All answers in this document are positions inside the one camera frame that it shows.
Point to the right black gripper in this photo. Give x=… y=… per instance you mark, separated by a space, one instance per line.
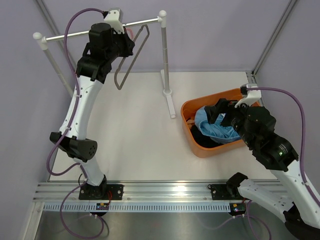
x=222 y=105

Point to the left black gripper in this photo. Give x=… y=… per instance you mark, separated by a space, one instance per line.
x=128 y=44

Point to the pink hanger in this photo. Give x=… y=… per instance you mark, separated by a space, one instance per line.
x=130 y=33

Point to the light blue shorts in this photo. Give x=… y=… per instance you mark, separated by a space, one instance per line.
x=202 y=123

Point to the navy blue shorts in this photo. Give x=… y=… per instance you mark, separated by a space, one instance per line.
x=207 y=141

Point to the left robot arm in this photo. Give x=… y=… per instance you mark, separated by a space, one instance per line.
x=104 y=46

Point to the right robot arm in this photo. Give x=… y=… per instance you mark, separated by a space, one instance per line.
x=256 y=127

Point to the orange plastic basket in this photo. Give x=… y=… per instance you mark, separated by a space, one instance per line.
x=188 y=112

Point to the white metal clothes rack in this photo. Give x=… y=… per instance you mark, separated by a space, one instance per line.
x=161 y=19

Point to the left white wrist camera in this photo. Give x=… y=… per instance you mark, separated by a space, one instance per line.
x=114 y=19

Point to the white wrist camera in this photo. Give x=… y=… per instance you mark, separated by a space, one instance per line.
x=250 y=95
x=114 y=19

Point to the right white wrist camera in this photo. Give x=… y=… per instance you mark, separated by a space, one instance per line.
x=250 y=95

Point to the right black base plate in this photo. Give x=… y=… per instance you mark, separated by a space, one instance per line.
x=219 y=191

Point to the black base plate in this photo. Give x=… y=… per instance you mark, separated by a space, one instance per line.
x=219 y=191
x=102 y=192

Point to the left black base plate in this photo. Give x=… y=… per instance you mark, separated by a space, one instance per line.
x=102 y=192

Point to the aluminium mounting rail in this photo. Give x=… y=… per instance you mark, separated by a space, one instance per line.
x=134 y=191

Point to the white slotted cable duct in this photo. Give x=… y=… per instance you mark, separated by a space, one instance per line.
x=139 y=207

